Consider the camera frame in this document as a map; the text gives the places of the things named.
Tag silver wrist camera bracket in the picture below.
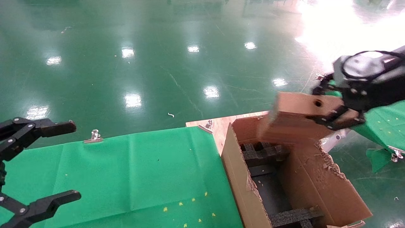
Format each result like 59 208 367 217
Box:
343 51 396 79

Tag green tablecloth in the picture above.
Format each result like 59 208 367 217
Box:
0 126 244 228
329 81 405 174

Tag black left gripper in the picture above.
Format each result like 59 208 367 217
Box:
0 117 82 228

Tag black foam insert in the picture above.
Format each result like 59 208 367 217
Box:
269 206 325 228
240 142 290 168

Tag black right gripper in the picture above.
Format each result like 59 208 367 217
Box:
305 56 405 131

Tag long cardboard box with hole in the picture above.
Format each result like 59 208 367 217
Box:
258 92 364 144

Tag large open cardboard carton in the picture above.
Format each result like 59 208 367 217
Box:
221 115 373 228

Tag black carton bottom pad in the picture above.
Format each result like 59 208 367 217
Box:
248 165 293 216

